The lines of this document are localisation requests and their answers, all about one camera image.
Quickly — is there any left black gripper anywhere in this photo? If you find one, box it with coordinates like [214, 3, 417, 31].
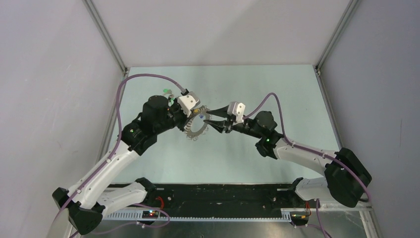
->
[155, 97, 197, 134]

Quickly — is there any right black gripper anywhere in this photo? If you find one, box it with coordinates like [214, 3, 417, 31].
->
[204, 104, 263, 139]

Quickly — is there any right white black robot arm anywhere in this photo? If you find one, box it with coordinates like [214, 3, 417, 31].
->
[204, 106, 372, 208]

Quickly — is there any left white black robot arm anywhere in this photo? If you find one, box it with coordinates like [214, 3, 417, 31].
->
[52, 92, 200, 236]

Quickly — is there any left controller board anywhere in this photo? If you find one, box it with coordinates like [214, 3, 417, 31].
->
[139, 210, 160, 219]

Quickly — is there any controller board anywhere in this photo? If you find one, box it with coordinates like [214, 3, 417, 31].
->
[290, 213, 310, 227]
[139, 210, 160, 219]

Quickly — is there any right controller board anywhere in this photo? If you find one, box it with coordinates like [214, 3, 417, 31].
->
[290, 213, 310, 227]

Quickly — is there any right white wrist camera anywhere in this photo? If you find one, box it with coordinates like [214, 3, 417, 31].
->
[227, 101, 246, 125]

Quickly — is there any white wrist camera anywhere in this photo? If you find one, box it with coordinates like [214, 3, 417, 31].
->
[177, 91, 200, 118]
[227, 101, 246, 125]

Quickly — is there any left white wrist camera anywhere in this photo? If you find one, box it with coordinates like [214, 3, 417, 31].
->
[177, 91, 200, 118]

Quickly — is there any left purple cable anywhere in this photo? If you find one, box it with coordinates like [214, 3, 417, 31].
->
[54, 73, 188, 237]

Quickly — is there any purple cable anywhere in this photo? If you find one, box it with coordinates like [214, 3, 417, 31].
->
[244, 92, 371, 203]
[54, 73, 188, 237]

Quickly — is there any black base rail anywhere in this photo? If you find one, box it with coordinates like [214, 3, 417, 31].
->
[118, 183, 320, 220]

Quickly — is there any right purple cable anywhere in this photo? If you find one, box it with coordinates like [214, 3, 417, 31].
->
[244, 92, 371, 203]

